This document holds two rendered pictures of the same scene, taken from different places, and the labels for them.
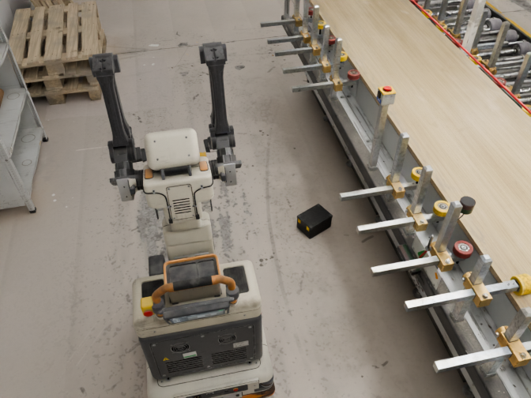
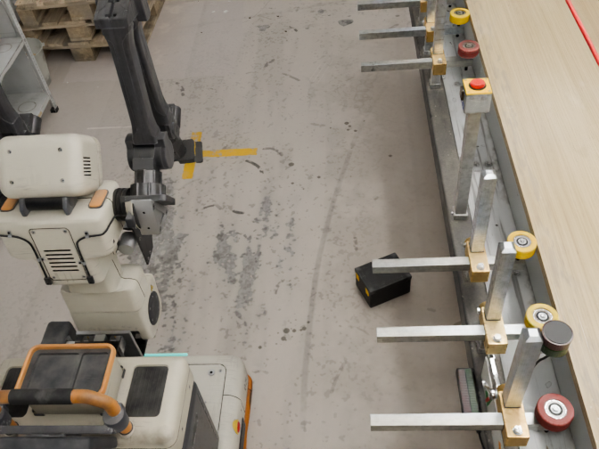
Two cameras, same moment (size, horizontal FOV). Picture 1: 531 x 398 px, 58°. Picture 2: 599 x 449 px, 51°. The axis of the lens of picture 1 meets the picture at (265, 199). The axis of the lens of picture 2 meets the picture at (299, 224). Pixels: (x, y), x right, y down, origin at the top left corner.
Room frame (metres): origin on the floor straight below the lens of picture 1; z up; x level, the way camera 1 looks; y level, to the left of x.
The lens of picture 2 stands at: (0.60, -0.58, 2.28)
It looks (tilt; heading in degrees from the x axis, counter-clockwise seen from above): 47 degrees down; 19
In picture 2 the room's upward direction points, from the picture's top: 8 degrees counter-clockwise
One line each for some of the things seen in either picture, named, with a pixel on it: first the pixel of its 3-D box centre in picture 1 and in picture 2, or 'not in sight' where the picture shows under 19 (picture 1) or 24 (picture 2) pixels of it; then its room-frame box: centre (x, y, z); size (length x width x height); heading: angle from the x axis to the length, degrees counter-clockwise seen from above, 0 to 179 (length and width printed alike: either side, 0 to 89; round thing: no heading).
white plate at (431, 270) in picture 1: (425, 260); (491, 412); (1.39, -0.74, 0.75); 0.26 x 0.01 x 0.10; 12
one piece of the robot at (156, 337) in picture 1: (199, 311); (109, 421); (1.24, 0.31, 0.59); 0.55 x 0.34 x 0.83; 101
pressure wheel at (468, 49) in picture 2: (352, 79); (467, 57); (2.82, -0.59, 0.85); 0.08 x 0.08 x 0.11
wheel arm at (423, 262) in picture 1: (418, 264); (463, 421); (1.30, -0.67, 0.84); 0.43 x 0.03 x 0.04; 102
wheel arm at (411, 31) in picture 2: (313, 67); (410, 32); (3.02, -0.34, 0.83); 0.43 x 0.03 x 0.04; 102
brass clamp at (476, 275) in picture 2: (394, 185); (476, 258); (1.83, -0.68, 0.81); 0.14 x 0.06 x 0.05; 12
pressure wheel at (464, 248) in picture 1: (460, 254); (551, 419); (1.34, -0.86, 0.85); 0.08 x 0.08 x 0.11
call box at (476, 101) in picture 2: (386, 95); (475, 96); (2.11, -0.62, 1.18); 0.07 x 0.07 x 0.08; 12
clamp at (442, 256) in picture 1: (441, 256); (512, 414); (1.34, -0.78, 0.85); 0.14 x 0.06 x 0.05; 12
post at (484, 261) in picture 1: (468, 294); not in sight; (1.12, -0.82, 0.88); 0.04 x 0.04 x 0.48; 12
